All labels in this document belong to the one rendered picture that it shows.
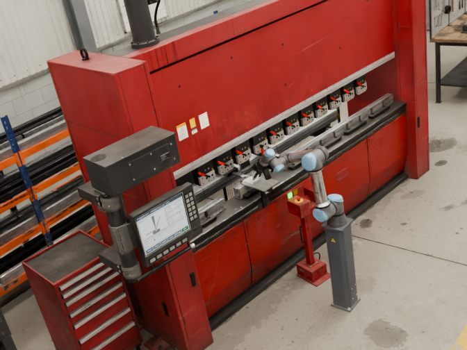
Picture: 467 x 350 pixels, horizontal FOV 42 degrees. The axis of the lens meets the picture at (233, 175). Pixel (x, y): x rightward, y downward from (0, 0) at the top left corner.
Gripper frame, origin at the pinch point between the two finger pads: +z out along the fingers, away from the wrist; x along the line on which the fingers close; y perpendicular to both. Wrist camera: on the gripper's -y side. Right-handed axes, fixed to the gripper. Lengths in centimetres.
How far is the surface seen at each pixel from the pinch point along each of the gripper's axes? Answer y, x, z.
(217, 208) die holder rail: -1.3, 36.4, 16.8
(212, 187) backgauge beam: 20.9, 18.8, 31.6
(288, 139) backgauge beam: 29, -78, 32
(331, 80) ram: 41, -114, -21
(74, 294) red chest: -3, 162, 29
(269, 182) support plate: -9.1, -6.1, -1.6
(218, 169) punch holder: 18.4, 28.6, -7.2
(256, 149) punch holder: 19.5, -12.9, -6.5
